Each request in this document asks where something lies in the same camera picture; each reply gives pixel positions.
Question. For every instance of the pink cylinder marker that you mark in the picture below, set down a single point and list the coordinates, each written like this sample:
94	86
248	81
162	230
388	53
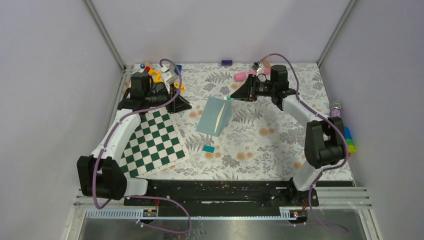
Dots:
242	76

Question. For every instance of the purple glitter tube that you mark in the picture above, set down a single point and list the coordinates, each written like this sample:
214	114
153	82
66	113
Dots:
335	109

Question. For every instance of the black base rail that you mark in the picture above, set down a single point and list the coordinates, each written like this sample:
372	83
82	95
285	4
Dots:
219	198

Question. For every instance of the yellow triangle toy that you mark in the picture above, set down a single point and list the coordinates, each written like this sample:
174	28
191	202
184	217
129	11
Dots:
156	75

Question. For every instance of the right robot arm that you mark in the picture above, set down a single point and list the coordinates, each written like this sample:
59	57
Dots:
325	143

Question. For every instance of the small teal block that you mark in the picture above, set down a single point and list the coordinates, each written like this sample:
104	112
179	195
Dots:
208	149

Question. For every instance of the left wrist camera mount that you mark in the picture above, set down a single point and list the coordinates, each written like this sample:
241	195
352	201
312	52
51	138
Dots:
168	74

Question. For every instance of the purple small brick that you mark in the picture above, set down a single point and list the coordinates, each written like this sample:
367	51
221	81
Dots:
226	62

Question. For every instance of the green white glue stick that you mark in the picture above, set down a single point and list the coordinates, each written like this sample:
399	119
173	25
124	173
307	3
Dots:
227	98

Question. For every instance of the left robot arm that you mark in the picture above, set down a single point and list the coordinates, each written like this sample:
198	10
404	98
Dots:
99	173

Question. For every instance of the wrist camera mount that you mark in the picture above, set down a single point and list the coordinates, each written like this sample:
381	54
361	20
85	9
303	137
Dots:
168	74
258	68

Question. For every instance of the floral table mat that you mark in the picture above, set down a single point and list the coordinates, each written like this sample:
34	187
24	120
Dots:
260	142

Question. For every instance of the green white checkerboard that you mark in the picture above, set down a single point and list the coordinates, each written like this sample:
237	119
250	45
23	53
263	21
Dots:
155	145

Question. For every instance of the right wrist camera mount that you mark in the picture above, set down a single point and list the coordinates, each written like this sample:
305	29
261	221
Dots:
258	68

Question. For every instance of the colourful stacked brick toy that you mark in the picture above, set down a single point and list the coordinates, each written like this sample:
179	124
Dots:
349	140

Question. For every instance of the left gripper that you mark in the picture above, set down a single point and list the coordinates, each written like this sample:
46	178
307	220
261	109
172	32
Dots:
178	105

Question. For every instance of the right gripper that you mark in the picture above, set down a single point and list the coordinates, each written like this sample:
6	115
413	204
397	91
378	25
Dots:
248	91

